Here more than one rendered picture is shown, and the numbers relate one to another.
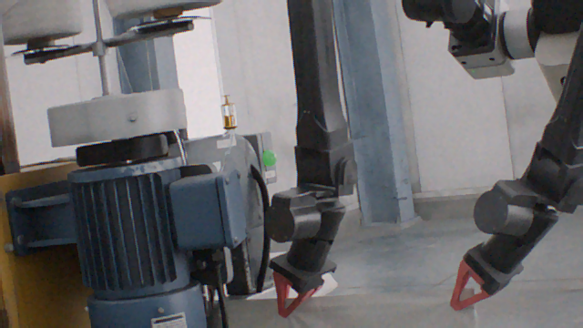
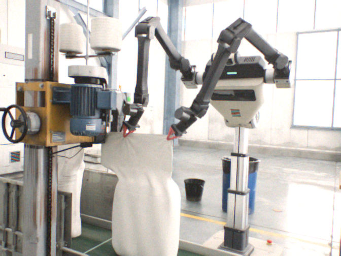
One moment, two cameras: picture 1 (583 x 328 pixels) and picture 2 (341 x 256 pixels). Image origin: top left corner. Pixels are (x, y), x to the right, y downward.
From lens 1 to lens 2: 0.28 m
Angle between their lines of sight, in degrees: 4
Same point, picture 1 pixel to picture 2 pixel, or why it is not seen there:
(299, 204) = (132, 106)
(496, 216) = (179, 114)
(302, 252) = (131, 120)
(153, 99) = (97, 68)
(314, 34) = (143, 63)
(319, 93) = (141, 79)
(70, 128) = (73, 71)
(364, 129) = (168, 117)
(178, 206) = (98, 96)
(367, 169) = (166, 128)
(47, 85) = not seen: hidden behind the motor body
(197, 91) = not seen: hidden behind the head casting
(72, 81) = not seen: hidden behind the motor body
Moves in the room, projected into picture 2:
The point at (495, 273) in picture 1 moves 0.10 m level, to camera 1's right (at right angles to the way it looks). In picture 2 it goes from (178, 131) to (197, 131)
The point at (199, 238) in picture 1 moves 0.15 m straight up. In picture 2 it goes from (102, 105) to (103, 73)
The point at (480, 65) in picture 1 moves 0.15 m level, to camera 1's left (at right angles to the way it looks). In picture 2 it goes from (188, 84) to (166, 83)
